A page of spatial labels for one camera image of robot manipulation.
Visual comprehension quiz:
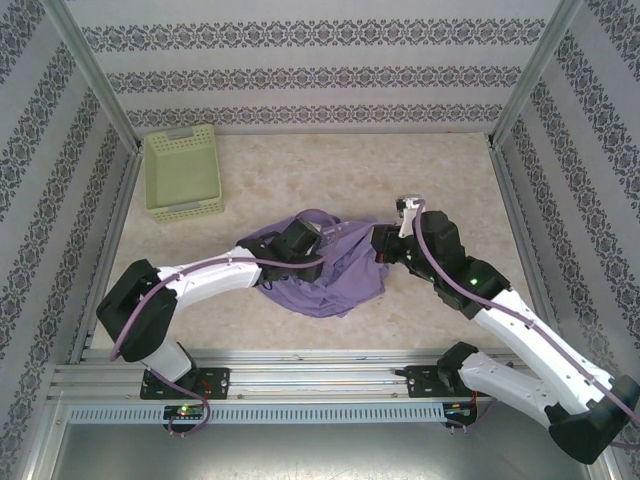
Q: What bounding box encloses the aluminium frame post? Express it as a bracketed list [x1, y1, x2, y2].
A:
[492, 0, 586, 149]
[47, 0, 141, 151]

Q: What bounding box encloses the grey metal shelf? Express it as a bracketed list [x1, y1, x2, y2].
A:
[19, 422, 619, 480]

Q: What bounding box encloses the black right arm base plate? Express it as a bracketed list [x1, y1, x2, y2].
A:
[405, 364, 499, 400]

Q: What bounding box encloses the purple t-shirt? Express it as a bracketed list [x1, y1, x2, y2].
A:
[234, 210, 396, 321]

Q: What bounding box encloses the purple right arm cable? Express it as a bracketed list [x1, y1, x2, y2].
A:
[412, 199, 640, 449]

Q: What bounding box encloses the green plastic basket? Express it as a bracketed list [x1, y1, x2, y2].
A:
[143, 124, 225, 225]

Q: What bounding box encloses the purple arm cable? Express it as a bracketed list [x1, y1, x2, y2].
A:
[412, 199, 640, 449]
[108, 214, 351, 436]

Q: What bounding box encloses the aluminium side rail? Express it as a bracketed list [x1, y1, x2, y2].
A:
[68, 147, 146, 365]
[487, 142, 546, 301]

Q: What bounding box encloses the aluminium mounting rail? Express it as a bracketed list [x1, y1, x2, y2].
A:
[49, 349, 586, 401]

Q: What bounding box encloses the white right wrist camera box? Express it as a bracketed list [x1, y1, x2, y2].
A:
[394, 194, 427, 237]

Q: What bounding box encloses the circuit board with green light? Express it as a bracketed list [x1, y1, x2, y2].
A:
[163, 404, 207, 421]

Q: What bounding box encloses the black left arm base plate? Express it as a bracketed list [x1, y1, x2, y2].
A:
[139, 367, 232, 401]

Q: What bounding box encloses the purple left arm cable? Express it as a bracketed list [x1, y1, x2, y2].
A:
[108, 214, 351, 436]

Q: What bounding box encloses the white slotted cable duct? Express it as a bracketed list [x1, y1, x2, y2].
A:
[67, 403, 446, 424]

